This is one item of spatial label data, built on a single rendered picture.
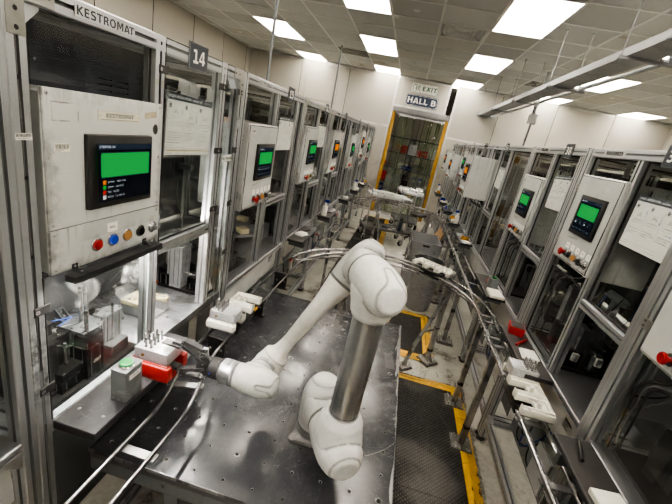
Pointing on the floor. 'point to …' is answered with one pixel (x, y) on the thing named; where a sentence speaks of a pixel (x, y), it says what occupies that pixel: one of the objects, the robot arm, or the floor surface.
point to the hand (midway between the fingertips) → (169, 353)
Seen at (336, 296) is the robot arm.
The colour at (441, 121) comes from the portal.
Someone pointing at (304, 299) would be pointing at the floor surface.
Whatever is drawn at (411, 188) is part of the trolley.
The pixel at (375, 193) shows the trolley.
